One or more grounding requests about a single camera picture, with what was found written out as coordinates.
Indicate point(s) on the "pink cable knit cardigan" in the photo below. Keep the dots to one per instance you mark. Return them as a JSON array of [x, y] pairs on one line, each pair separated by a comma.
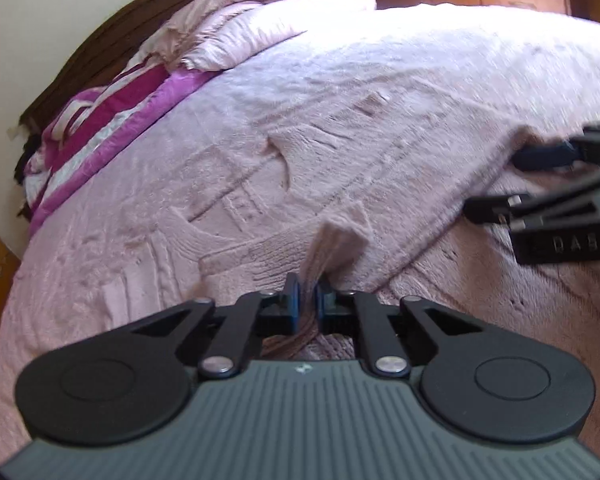
[[373, 198]]

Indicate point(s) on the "magenta striped quilt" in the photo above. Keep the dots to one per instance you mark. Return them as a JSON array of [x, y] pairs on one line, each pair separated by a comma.
[[96, 125]]

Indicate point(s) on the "pink checkered pillow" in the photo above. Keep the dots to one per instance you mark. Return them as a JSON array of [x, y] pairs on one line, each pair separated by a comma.
[[216, 35]]

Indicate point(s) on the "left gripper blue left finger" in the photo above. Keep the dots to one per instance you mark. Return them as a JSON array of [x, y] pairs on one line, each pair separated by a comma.
[[237, 332]]

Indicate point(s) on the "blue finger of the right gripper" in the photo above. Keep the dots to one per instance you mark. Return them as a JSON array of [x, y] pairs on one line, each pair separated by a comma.
[[500, 207], [583, 147]]

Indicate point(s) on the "pink floral bed sheet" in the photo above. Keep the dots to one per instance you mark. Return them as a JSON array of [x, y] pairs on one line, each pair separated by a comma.
[[209, 157]]

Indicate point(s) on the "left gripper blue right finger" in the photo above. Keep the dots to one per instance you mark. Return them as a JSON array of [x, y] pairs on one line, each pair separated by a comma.
[[361, 317]]

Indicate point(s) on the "dark wooden headboard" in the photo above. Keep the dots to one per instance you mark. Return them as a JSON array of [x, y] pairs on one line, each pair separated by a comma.
[[104, 55]]

